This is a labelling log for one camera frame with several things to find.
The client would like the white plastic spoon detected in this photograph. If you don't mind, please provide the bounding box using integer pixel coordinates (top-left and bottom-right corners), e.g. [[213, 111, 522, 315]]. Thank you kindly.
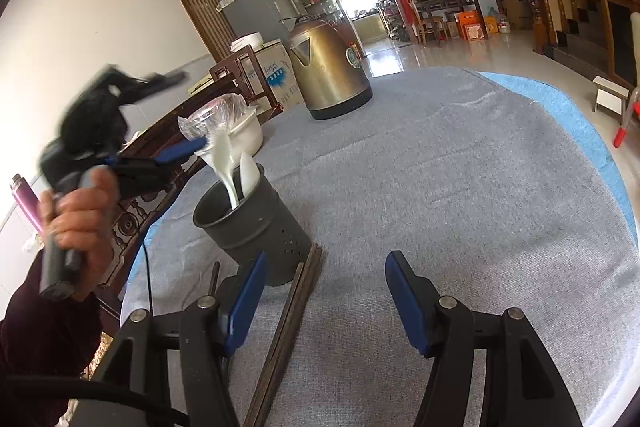
[[195, 129, 239, 209], [240, 152, 260, 198]]

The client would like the dark wooden chopstick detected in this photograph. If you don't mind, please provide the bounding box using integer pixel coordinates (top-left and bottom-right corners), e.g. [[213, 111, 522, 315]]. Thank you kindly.
[[241, 261, 307, 427], [252, 241, 324, 427]]

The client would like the person's left hand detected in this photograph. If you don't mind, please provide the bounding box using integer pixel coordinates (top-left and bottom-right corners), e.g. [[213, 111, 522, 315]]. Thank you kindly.
[[39, 166, 119, 301]]

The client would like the dark carved wooden sideboard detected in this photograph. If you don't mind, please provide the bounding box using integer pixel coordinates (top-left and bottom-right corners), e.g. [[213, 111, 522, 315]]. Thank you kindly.
[[96, 76, 250, 317]]

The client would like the white bowl with plastic bag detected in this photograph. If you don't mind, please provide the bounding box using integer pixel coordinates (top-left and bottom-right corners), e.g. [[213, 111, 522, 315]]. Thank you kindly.
[[178, 93, 264, 161]]

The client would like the purple thermos bottle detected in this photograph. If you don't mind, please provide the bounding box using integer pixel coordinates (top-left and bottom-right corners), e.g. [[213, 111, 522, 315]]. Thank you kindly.
[[11, 173, 43, 234]]

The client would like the dark grey utensil holder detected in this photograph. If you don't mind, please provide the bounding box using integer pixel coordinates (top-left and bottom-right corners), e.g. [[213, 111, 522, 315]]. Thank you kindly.
[[193, 166, 311, 286]]

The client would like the white chest freezer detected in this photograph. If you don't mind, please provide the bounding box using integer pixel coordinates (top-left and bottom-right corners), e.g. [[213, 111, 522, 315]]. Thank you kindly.
[[230, 34, 304, 110]]

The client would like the grey refrigerator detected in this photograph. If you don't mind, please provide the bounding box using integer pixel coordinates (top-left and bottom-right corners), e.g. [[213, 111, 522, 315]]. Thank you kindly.
[[216, 0, 299, 46]]

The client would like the bronze electric kettle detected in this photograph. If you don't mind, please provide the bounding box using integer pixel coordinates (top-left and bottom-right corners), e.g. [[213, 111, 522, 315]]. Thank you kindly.
[[288, 15, 373, 120]]

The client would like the blue table cover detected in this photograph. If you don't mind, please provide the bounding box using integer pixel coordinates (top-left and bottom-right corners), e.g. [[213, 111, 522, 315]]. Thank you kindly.
[[480, 72, 639, 245]]

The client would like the red plastic chair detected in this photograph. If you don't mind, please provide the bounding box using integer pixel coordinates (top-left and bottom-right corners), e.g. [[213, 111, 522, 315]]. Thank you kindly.
[[613, 87, 640, 148]]

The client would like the small white stool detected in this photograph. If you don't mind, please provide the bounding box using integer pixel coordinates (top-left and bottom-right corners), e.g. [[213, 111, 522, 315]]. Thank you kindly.
[[592, 76, 629, 116]]

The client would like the dark wooden side table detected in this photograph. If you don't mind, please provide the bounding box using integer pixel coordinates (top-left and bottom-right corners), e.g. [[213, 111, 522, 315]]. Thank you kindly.
[[413, 0, 489, 46]]

